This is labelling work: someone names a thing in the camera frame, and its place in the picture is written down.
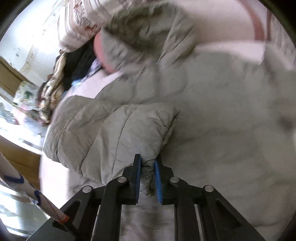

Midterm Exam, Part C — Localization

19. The striped floral folded quilt back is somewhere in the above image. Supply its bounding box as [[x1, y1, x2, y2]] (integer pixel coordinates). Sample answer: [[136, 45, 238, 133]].
[[58, 0, 149, 52]]

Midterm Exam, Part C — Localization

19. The floral printed bag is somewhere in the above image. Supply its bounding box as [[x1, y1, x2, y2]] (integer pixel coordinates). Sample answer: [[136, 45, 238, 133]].
[[13, 81, 39, 111]]

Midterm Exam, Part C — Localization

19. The brown beige patterned blanket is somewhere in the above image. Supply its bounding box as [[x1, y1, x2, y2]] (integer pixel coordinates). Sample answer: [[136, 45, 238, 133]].
[[37, 51, 67, 125]]

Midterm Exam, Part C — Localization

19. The pink rolled quilt back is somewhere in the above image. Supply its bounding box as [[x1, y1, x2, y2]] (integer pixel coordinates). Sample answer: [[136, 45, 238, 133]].
[[94, 1, 265, 76]]

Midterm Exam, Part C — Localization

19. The olive green hooded puffer jacket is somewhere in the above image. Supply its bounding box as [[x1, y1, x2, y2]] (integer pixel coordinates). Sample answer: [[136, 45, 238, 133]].
[[43, 2, 295, 240]]

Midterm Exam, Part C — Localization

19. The black clothes pile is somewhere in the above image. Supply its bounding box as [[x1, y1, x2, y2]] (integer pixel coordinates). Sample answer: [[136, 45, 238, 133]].
[[62, 38, 96, 91]]

